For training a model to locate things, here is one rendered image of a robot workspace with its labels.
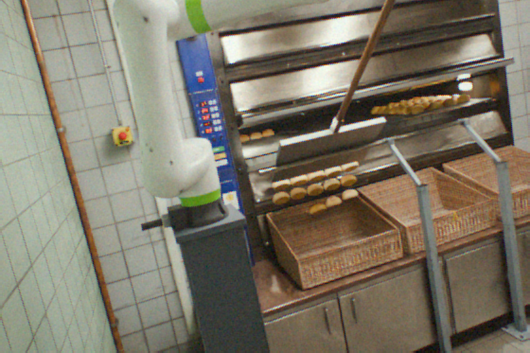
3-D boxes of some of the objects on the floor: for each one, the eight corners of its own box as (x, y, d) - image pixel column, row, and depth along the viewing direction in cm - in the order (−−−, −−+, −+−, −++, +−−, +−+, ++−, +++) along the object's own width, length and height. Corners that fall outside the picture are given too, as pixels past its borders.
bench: (217, 374, 244) (195, 281, 236) (541, 253, 306) (533, 176, 297) (238, 448, 191) (211, 331, 182) (627, 283, 252) (620, 189, 243)
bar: (302, 384, 222) (257, 169, 205) (495, 307, 254) (470, 115, 237) (326, 427, 192) (277, 179, 175) (542, 333, 225) (519, 115, 207)
